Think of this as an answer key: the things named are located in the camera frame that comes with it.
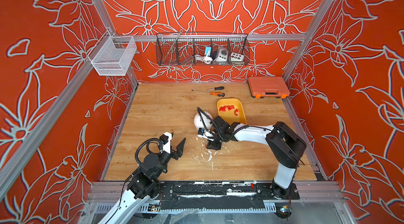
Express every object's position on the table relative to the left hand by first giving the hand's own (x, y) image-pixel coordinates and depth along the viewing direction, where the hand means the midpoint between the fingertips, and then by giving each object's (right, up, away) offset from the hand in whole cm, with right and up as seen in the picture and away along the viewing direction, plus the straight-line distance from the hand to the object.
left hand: (178, 136), depth 75 cm
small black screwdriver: (+26, +26, +39) cm, 54 cm away
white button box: (+33, +43, +19) cm, 58 cm away
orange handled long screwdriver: (+21, +22, +35) cm, 47 cm away
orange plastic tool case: (+55, +27, +36) cm, 71 cm away
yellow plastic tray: (+32, +10, +28) cm, 44 cm away
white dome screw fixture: (+12, +7, +6) cm, 15 cm away
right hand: (+14, -8, +13) cm, 20 cm away
